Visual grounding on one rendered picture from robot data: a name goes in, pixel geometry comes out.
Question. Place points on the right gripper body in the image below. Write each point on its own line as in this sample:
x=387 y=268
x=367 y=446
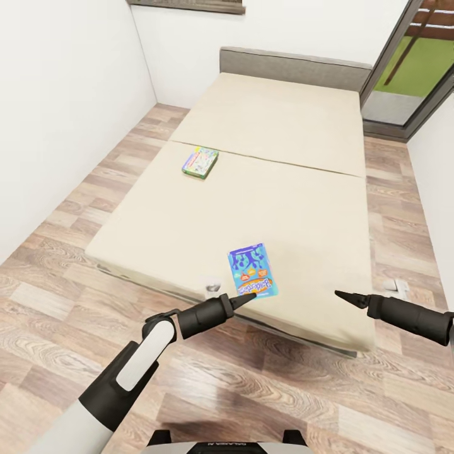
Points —
x=400 y=313

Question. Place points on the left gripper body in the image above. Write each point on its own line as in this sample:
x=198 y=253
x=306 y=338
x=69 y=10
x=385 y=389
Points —
x=213 y=312

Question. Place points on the board game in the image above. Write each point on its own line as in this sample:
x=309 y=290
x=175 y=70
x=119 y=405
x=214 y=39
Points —
x=200 y=162
x=252 y=272

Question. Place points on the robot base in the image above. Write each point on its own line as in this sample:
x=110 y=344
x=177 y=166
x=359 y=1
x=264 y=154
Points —
x=292 y=443

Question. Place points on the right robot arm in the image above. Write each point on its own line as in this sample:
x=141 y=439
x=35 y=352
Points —
x=393 y=308

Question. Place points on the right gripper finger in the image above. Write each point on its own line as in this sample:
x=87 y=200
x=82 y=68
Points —
x=359 y=301

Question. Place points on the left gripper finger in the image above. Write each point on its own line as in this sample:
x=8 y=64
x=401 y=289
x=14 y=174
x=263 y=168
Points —
x=238 y=301

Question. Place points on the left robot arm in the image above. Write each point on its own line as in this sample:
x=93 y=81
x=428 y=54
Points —
x=91 y=421

